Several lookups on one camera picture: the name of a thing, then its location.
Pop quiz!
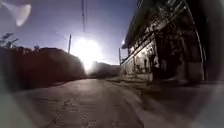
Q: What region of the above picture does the distant building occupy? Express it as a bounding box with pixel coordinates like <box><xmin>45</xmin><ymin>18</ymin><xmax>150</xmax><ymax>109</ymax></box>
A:
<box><xmin>88</xmin><ymin>60</ymin><xmax>122</xmax><ymax>80</ymax></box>

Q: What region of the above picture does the short pole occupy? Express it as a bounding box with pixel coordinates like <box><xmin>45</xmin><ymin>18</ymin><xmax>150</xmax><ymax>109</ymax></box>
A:
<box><xmin>117</xmin><ymin>47</ymin><xmax>123</xmax><ymax>66</ymax></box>

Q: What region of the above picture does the tall building with fence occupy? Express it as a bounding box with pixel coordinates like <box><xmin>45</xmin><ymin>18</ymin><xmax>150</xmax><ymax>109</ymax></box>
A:
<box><xmin>119</xmin><ymin>0</ymin><xmax>224</xmax><ymax>84</ymax></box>

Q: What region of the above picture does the grey asphalt road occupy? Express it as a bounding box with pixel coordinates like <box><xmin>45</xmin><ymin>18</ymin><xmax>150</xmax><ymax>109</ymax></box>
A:
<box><xmin>0</xmin><ymin>77</ymin><xmax>148</xmax><ymax>128</ymax></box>

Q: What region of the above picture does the utility pole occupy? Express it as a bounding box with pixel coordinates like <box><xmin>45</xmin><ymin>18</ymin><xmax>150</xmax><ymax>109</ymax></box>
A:
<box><xmin>66</xmin><ymin>32</ymin><xmax>73</xmax><ymax>55</ymax></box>

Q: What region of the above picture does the bare tree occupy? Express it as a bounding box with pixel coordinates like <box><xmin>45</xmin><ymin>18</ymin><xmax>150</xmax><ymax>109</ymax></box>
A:
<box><xmin>0</xmin><ymin>32</ymin><xmax>20</xmax><ymax>50</ymax></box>

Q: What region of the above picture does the long dark wall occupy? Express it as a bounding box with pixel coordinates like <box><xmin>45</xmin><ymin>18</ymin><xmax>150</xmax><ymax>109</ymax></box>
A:
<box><xmin>0</xmin><ymin>46</ymin><xmax>89</xmax><ymax>93</ymax></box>

